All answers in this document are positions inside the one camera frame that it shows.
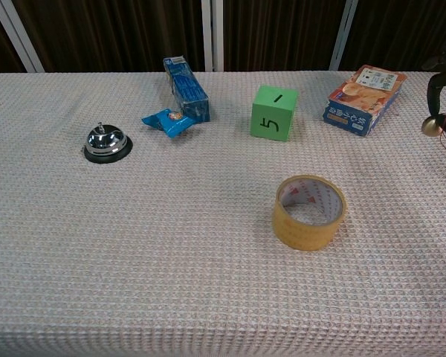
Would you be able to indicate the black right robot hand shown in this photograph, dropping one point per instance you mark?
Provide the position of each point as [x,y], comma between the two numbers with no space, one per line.
[440,93]

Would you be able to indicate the small golden bell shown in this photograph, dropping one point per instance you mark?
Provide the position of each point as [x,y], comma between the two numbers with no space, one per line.
[429,126]

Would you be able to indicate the chrome desk call bell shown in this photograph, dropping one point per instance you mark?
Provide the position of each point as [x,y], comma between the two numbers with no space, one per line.
[106,140]

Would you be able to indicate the orange blue cookie box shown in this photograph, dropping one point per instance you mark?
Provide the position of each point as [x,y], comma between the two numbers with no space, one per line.
[364,98]

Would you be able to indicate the green numbered foam cube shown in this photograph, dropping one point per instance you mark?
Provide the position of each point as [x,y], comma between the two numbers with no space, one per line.
[273,113]

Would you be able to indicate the yellow packing tape roll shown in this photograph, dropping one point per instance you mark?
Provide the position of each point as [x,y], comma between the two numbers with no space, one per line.
[307,217]

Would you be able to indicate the blue tall carton box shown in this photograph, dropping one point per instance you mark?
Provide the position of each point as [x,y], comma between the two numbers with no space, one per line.
[187,89]

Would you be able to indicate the blue snack packet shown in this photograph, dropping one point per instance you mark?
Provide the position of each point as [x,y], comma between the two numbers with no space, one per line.
[168,122]

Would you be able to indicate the beige waffle tablecloth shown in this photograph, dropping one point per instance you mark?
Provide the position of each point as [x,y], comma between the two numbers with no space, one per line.
[171,241]

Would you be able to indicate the dark brown curtain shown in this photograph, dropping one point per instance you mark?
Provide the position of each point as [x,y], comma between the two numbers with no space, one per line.
[115,33]

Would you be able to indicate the white slanted frame post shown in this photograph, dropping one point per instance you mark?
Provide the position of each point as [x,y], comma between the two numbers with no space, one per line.
[16,33]
[342,35]

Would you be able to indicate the white vertical frame post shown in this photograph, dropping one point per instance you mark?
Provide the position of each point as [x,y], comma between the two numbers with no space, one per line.
[212,35]

